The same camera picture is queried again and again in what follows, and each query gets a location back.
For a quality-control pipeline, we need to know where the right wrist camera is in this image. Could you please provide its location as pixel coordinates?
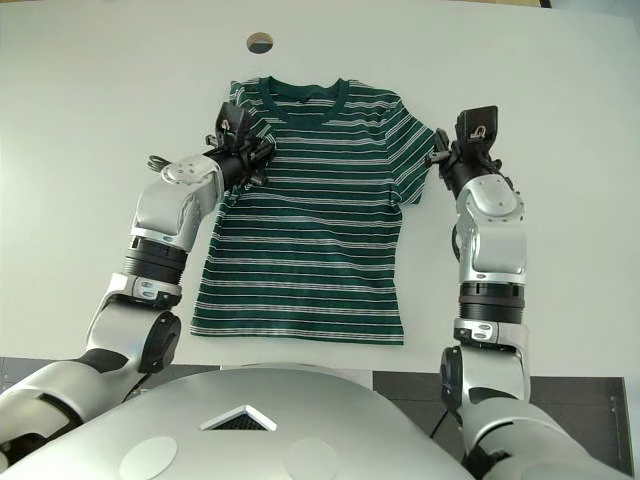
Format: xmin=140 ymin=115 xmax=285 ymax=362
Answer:
xmin=453 ymin=105 xmax=500 ymax=147

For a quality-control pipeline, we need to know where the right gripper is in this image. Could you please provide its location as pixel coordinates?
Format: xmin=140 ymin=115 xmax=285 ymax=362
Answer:
xmin=424 ymin=127 xmax=504 ymax=194

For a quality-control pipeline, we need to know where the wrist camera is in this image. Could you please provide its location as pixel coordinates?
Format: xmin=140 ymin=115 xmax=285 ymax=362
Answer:
xmin=453 ymin=105 xmax=500 ymax=147
xmin=215 ymin=103 xmax=262 ymax=151

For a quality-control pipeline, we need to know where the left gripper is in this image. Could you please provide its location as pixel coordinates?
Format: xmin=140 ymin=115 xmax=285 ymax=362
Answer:
xmin=203 ymin=132 xmax=278 ymax=192

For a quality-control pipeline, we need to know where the green white striped T-shirt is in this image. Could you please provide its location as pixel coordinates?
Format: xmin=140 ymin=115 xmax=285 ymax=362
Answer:
xmin=189 ymin=76 xmax=435 ymax=347

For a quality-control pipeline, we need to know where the robot body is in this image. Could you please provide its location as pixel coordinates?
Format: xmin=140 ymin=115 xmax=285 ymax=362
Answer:
xmin=2 ymin=362 xmax=482 ymax=480

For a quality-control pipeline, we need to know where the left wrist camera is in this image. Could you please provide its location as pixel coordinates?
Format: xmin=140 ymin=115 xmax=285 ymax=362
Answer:
xmin=215 ymin=103 xmax=262 ymax=151

